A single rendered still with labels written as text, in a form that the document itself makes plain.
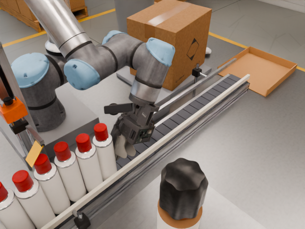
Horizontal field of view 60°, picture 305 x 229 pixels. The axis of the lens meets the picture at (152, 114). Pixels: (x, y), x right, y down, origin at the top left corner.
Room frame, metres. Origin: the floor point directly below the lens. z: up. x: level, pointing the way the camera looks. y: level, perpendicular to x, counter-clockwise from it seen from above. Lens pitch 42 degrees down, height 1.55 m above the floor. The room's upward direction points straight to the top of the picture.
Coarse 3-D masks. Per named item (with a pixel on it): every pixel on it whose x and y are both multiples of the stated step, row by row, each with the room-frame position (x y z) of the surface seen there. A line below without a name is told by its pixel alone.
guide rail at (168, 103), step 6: (234, 60) 1.00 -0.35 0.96; (222, 66) 0.95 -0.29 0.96; (228, 66) 0.97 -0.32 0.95; (216, 72) 0.91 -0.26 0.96; (204, 78) 0.86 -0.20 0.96; (210, 78) 0.88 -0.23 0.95; (198, 84) 0.82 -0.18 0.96; (186, 90) 0.78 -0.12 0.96; (192, 90) 0.80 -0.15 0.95; (180, 96) 0.75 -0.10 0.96; (168, 102) 0.71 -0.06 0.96; (174, 102) 0.73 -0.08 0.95; (162, 108) 0.69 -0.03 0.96; (156, 114) 0.66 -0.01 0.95
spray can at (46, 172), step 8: (40, 160) 0.36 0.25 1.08; (48, 160) 0.37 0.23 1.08; (40, 168) 0.35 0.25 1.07; (48, 168) 0.36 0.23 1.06; (56, 168) 0.38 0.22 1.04; (40, 176) 0.35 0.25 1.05; (48, 176) 0.35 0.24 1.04; (56, 176) 0.36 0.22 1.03; (40, 184) 0.34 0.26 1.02; (48, 184) 0.34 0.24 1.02; (56, 184) 0.35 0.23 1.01; (48, 192) 0.34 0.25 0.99; (56, 192) 0.35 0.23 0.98; (64, 192) 0.37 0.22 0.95; (48, 200) 0.34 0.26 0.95; (56, 200) 0.35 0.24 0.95; (64, 200) 0.36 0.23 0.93; (56, 208) 0.34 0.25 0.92; (64, 208) 0.35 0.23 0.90
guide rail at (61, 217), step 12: (240, 84) 0.91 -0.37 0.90; (204, 108) 0.74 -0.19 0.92; (192, 120) 0.68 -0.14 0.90; (156, 144) 0.56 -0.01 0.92; (144, 156) 0.52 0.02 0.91; (108, 180) 0.43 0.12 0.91; (96, 192) 0.39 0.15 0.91; (84, 204) 0.36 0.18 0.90; (60, 216) 0.32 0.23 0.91; (48, 228) 0.29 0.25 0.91
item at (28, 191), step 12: (12, 180) 0.31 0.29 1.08; (24, 180) 0.31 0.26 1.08; (36, 180) 0.34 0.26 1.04; (24, 192) 0.31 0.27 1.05; (36, 192) 0.31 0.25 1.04; (24, 204) 0.30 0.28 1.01; (36, 204) 0.30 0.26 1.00; (48, 204) 0.33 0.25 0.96; (36, 216) 0.30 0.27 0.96; (48, 216) 0.31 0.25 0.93; (36, 228) 0.31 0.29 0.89
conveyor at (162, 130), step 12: (228, 84) 0.94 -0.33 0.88; (204, 96) 0.85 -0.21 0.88; (216, 96) 0.85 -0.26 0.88; (228, 96) 0.86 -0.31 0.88; (192, 108) 0.78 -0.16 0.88; (168, 120) 0.71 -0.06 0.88; (180, 120) 0.71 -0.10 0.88; (156, 132) 0.65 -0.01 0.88; (168, 132) 0.65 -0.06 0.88; (180, 132) 0.65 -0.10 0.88; (144, 144) 0.59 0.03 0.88; (132, 156) 0.54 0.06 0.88; (120, 168) 0.50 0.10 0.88; (132, 168) 0.50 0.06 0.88; (120, 180) 0.45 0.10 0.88; (72, 204) 0.37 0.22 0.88; (72, 216) 0.34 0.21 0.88
